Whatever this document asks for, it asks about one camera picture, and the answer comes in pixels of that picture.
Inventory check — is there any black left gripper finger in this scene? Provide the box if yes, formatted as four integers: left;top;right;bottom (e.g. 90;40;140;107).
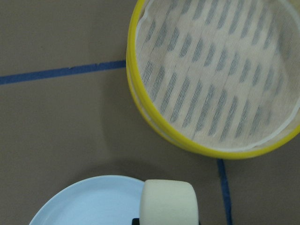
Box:
132;218;140;225

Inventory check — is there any white steamed bun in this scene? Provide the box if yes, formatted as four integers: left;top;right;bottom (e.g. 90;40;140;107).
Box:
139;179;199;225

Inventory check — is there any yellow bamboo steamer basket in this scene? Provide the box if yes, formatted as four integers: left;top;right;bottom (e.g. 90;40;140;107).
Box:
126;0;300;159

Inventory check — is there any light blue plate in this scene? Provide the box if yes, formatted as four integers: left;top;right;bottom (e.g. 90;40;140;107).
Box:
30;175;144;225

